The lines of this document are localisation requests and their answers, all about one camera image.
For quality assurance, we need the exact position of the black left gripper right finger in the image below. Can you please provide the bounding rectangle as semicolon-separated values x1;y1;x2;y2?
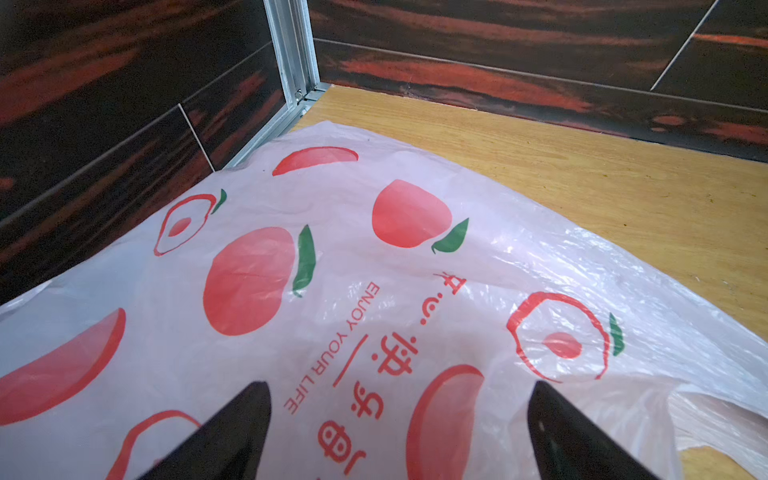
527;381;655;479

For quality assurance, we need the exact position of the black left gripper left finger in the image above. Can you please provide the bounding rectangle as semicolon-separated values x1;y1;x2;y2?
143;382;271;480

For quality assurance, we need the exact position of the pink printed plastic bag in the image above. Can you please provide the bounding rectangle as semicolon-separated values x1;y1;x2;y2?
1;122;767;479

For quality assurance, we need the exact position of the aluminium corner post left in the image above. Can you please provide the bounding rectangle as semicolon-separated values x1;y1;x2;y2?
225;0;330;169

